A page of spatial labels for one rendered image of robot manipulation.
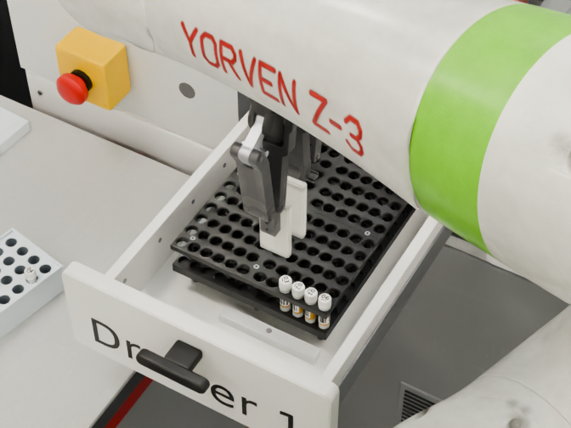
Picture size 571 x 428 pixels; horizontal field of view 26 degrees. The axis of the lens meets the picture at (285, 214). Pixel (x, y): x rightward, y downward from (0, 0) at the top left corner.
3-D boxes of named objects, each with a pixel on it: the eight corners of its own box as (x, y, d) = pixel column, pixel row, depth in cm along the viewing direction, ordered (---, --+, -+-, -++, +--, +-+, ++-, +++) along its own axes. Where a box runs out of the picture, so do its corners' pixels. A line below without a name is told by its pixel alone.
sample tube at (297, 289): (289, 318, 120) (289, 288, 117) (295, 309, 121) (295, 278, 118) (301, 323, 120) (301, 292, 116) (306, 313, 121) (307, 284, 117)
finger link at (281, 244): (292, 202, 107) (288, 207, 107) (291, 254, 113) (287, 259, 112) (262, 189, 108) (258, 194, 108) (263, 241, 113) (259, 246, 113)
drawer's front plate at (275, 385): (327, 467, 114) (330, 399, 106) (74, 340, 124) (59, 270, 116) (336, 453, 115) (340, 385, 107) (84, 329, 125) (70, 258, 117)
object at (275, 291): (326, 319, 117) (326, 315, 116) (170, 249, 123) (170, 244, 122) (336, 306, 118) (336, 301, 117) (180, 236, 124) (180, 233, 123)
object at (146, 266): (321, 436, 115) (323, 398, 110) (96, 325, 124) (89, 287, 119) (494, 171, 138) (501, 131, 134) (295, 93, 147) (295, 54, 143)
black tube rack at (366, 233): (325, 356, 121) (326, 315, 116) (174, 285, 127) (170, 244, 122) (423, 211, 134) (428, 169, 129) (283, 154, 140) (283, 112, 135)
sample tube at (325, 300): (326, 335, 119) (327, 305, 115) (314, 329, 119) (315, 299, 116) (332, 325, 120) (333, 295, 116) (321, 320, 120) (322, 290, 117)
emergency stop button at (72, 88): (83, 113, 142) (79, 87, 139) (55, 101, 143) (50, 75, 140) (98, 98, 143) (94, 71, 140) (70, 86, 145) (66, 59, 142)
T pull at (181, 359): (204, 397, 110) (203, 388, 109) (135, 363, 113) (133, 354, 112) (225, 368, 112) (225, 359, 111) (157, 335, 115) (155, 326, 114)
